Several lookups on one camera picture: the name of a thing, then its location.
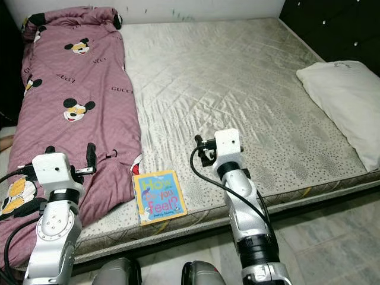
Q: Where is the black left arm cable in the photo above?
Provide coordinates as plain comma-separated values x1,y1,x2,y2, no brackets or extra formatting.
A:
0,169,39,283

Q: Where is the white pillow with lettering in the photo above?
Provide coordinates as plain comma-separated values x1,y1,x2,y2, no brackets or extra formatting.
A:
296,59,380,173

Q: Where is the grey robot right leg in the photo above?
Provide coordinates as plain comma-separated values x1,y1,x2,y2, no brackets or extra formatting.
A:
181,261,226,285

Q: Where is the yellow blue children's book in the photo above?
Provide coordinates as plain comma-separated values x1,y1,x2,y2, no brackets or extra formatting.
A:
132,170,188,225

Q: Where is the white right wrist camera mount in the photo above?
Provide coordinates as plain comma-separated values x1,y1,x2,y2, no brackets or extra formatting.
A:
214,128,241,169

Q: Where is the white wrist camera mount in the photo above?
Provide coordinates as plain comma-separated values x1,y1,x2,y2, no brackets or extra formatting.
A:
31,153,81,194
214,128,241,169

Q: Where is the black tufted headboard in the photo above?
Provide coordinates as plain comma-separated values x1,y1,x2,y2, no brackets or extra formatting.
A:
279,0,380,63

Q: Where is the grey bed base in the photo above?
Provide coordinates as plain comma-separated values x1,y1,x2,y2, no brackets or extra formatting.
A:
74,172,380,274

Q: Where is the person's bare foot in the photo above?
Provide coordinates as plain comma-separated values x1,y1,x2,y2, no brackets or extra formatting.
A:
0,134,16,153

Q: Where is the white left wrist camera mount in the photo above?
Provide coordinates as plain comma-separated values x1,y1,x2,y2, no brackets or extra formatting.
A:
31,153,81,194

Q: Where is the purple cartoon mouse quilt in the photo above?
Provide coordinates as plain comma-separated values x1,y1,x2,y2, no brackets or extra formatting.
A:
0,6,146,268

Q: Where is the white quilted mattress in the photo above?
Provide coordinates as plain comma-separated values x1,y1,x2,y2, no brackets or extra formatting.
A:
74,17,380,265

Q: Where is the large black fabric object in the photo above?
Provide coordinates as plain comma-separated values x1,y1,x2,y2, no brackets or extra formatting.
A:
0,0,30,128

